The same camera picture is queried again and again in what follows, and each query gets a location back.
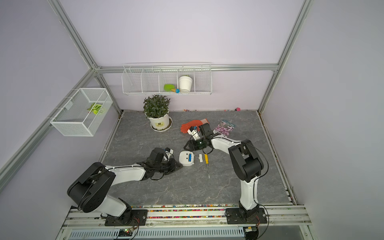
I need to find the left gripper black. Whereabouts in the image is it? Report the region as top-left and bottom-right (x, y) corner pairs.
(154, 158), (183, 175)

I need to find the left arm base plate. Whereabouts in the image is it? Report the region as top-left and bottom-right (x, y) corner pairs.
(105, 209), (148, 227)

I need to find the white alarm device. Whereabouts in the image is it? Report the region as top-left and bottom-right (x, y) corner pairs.
(179, 151), (195, 167)

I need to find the red orange work glove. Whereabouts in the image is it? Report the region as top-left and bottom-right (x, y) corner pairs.
(181, 119), (209, 134)

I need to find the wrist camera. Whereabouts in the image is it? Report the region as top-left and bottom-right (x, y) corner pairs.
(188, 126), (201, 140)
(165, 148), (174, 155)

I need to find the small white pot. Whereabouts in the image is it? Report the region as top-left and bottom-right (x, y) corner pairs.
(179, 76), (193, 93)

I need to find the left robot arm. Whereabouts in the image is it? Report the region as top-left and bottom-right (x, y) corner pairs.
(67, 148), (183, 219)

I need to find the white wire basket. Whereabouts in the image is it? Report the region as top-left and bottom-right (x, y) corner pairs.
(50, 88), (113, 137)

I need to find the flower seed packet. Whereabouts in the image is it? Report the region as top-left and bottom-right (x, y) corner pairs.
(213, 120), (236, 137)

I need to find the green circuit board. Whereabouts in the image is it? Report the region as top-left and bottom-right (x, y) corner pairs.
(118, 229), (134, 238)

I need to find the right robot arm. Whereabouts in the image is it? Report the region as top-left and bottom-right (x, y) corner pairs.
(184, 123), (264, 217)

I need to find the green toy shovel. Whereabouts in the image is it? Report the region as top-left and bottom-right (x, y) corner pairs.
(164, 84), (180, 94)

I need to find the green leaf toy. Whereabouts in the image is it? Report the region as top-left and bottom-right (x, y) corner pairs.
(87, 103), (105, 115)

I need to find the potted green plant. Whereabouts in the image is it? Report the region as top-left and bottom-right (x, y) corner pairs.
(144, 95), (171, 132)

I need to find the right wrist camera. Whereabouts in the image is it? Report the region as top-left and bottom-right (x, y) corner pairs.
(188, 126), (201, 140)

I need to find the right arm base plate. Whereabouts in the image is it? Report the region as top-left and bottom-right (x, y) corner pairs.
(225, 208), (268, 225)

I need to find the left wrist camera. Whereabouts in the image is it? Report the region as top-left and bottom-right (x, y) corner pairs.
(165, 148), (174, 155)

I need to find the aluminium mounting rail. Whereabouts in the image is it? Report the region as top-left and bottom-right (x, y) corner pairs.
(61, 204), (313, 231)

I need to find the white wire wall shelf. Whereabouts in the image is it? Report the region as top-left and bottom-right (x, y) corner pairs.
(122, 62), (213, 95)

